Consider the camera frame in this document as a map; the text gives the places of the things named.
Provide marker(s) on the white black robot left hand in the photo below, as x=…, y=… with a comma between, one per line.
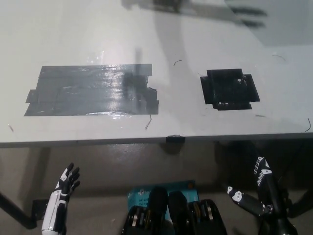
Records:
x=58, y=195

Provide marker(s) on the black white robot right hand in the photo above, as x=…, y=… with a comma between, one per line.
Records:
x=262, y=181

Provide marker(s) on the black tape floor patch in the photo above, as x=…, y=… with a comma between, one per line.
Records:
x=39, y=208

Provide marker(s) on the black table leg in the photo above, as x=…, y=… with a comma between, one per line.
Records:
x=14, y=208

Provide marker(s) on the teal cardboard box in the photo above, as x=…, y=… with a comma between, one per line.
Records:
x=141, y=194

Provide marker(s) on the black table edge clip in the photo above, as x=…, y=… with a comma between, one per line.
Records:
x=175, y=139

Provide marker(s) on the grey duct tape patch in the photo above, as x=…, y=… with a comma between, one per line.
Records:
x=93, y=90

